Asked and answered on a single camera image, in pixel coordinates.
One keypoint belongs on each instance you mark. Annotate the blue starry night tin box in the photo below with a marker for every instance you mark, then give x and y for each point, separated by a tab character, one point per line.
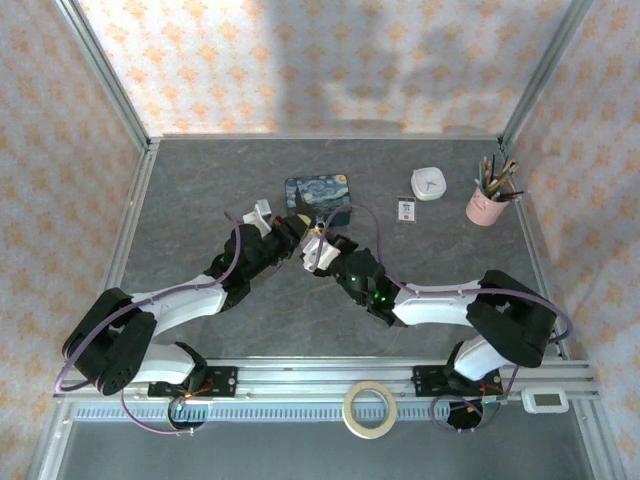
318	192

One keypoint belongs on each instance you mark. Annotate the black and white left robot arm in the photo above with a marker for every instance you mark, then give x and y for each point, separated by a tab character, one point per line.
180	300

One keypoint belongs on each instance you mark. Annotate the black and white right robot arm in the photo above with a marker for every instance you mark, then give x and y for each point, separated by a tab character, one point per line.
500	320

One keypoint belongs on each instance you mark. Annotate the white id card badge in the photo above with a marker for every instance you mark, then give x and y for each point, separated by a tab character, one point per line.
406	209

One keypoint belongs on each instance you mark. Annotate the white square desk clock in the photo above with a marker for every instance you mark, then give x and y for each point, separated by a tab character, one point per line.
428	184

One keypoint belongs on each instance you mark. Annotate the beige masking tape roll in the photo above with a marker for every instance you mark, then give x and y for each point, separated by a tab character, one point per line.
370	409

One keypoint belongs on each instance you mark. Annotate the pink pencil cup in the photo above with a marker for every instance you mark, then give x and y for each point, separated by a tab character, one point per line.
484	206

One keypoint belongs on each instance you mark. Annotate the black pencil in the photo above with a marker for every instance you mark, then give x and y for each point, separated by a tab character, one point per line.
515	194

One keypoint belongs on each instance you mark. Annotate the white digital thermometer display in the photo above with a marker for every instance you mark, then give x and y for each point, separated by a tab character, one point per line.
545	401

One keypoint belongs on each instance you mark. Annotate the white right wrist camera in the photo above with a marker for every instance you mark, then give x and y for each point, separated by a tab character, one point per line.
317	252

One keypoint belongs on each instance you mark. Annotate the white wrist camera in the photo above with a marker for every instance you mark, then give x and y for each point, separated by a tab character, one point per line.
260	215
317	252

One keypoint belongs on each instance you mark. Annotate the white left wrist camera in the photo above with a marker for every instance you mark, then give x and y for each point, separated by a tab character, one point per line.
260	215

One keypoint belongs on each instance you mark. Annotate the aluminium profile rail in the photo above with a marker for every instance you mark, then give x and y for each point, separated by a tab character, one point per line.
320	372

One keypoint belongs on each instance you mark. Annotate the aluminium table side rail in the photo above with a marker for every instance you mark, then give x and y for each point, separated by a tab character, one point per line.
132	240

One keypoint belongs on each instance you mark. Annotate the aluminium frame post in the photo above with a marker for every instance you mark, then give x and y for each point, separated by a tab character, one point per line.
545	70
107	75

